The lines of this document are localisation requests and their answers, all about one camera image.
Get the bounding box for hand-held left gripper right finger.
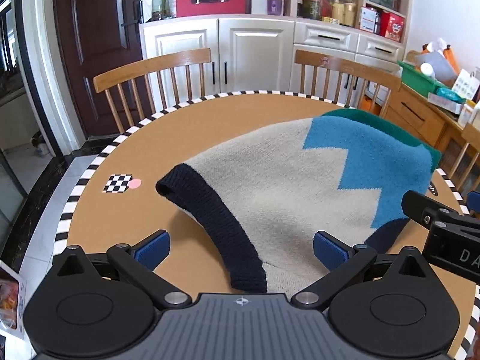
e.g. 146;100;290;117
290;230;433;310

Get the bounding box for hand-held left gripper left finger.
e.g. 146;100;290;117
50;229;193;310

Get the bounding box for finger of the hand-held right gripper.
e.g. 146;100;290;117
466;190;480;219
401;190;466;230

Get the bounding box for beige blue navy knit sweater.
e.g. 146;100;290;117
155;108;442;294

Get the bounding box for wooden side cabinet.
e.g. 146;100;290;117
386;82;480;181

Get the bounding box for white desk calendar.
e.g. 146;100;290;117
452;69;480;102

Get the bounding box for green plastic tray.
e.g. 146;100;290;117
397;60;445;97

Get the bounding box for grey board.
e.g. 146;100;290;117
414;50;459;87

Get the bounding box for round wooden table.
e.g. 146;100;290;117
52;90;480;360

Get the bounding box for printed magazine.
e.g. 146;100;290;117
0;260;29;342

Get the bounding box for glass sliding door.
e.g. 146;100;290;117
0;0;31;241

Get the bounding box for small grey white object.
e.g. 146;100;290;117
31;130;50;157

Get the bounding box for wooden spindle-back chair with sticker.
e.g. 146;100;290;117
294;49;402;119

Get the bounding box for red gift box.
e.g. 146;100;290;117
379;11;406;43

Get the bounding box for white red carton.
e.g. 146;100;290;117
360;7;380;33

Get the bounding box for dark brown wooden door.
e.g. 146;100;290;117
52;0;151;139

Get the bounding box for yellow jars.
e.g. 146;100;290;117
331;0;357;27

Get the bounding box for white sideboard cabinet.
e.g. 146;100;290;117
139;14;409;98

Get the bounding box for dark green glass jar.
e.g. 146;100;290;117
300;0;331;20

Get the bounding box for red storage box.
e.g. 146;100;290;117
175;0;247;18

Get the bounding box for black door handle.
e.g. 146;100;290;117
122;0;145;30

